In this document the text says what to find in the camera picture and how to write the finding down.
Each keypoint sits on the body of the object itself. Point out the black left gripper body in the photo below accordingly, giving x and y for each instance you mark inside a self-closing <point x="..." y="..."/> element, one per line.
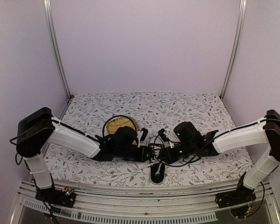
<point x="125" y="153"/>

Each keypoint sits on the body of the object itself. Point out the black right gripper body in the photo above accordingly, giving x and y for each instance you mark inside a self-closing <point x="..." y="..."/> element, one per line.
<point x="172" y="158"/>

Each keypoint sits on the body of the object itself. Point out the black white canvas sneaker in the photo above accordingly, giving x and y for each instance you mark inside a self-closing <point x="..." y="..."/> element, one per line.
<point x="157" y="168"/>

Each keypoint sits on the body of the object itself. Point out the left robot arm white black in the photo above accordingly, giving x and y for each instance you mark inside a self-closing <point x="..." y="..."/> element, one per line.
<point x="41" y="128"/>

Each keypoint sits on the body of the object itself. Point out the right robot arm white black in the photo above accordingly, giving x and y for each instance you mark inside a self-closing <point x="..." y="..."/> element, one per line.
<point x="265" y="130"/>

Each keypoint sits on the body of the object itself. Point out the woven bamboo tray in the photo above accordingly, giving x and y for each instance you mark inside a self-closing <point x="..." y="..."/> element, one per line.
<point x="115" y="123"/>

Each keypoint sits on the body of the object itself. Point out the floral patterned table mat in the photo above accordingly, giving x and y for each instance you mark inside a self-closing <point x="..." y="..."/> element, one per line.
<point x="153" y="111"/>

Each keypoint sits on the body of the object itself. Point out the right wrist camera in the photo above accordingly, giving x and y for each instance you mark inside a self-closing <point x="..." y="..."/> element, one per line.
<point x="164" y="138"/>

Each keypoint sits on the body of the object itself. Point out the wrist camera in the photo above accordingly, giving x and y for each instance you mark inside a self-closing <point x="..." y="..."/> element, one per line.
<point x="141" y="135"/>
<point x="164" y="138"/>

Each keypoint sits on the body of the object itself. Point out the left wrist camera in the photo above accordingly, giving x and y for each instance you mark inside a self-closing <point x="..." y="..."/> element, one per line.
<point x="141" y="135"/>

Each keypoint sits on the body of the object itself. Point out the front aluminium rail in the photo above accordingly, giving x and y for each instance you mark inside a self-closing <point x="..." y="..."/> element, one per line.
<point x="97" y="204"/>

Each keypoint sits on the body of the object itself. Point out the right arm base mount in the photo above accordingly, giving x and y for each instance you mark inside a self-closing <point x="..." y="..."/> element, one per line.
<point x="235" y="197"/>

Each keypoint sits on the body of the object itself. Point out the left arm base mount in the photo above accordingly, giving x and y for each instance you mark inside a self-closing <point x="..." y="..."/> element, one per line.
<point x="63" y="197"/>

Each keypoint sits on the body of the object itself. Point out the right aluminium frame post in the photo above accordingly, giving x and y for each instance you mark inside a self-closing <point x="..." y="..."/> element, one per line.
<point x="235" y="47"/>

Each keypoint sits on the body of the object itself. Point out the aluminium frame post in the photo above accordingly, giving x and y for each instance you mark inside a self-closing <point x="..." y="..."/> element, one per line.
<point x="235" y="47"/>
<point x="55" y="47"/>

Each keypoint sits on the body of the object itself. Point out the left aluminium frame post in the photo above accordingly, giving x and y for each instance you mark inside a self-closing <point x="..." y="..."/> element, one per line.
<point x="55" y="47"/>

